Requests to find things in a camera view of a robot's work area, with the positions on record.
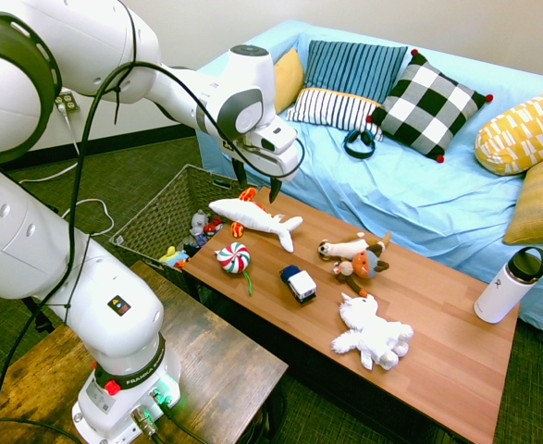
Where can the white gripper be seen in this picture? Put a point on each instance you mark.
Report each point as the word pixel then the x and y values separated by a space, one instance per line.
pixel 278 163

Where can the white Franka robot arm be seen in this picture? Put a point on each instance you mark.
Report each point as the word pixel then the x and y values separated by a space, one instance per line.
pixel 90 319

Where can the orange red lobster toy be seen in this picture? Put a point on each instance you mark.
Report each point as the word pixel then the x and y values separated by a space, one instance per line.
pixel 248 194

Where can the red small toy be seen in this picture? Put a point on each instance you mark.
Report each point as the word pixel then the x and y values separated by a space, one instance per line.
pixel 213 226

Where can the grey plush toy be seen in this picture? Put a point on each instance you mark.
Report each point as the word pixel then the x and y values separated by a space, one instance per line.
pixel 199 219

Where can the brown woven basket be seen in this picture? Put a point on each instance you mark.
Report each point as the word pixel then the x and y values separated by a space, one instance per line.
pixel 160 217

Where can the blue white toy car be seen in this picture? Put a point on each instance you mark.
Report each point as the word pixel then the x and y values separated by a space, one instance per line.
pixel 300 283

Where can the yellow blue plush toy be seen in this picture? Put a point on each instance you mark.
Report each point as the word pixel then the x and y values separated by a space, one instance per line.
pixel 173 257

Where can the white shark plush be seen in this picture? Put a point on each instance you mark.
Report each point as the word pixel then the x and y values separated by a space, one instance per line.
pixel 257 217

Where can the red green peppermint plush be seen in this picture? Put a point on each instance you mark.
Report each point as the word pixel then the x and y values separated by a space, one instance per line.
pixel 233 257

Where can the blue black headphones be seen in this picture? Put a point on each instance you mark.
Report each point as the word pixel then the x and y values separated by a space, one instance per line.
pixel 350 147

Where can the black white striped pillow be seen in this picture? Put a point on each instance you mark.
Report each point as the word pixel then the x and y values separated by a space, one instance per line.
pixel 331 108

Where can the plain yellow pillow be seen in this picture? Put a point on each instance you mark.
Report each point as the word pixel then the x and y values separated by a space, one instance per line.
pixel 287 78

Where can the brown white meerkat plush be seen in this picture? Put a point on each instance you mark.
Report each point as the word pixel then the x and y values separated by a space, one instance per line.
pixel 345 247

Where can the brown monkey plush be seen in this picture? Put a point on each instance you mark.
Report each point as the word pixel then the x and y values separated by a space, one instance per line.
pixel 347 273

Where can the light blue covered sofa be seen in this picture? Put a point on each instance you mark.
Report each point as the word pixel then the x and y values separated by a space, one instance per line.
pixel 391 185

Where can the orange grey cat plush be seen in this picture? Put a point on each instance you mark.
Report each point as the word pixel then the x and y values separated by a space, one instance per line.
pixel 368 263

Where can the blue striped pillow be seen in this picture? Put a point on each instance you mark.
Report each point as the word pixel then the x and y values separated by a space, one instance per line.
pixel 352 69

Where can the dark rustic wooden table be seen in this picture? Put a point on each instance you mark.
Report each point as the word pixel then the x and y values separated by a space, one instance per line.
pixel 215 365

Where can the black white checkered pillow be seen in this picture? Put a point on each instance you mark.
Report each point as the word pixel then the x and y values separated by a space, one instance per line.
pixel 430 106

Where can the white fluffy cat plush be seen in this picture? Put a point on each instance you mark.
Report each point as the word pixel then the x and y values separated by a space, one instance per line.
pixel 373 333

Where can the wooden coffee table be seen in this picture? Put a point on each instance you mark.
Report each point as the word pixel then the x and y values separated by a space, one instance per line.
pixel 428 361

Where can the white water bottle black lid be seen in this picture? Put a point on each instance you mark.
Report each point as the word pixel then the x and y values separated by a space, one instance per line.
pixel 502 291

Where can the yellow white patterned bolster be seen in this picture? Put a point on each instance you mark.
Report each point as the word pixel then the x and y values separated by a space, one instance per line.
pixel 523 134

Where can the mustard yellow pillow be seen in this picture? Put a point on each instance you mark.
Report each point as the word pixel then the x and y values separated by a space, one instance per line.
pixel 541 203

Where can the white grey wrist camera box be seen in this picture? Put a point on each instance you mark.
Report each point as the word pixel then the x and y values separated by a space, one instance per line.
pixel 276 135

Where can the wall power outlet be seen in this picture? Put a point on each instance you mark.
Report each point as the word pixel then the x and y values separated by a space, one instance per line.
pixel 67 102

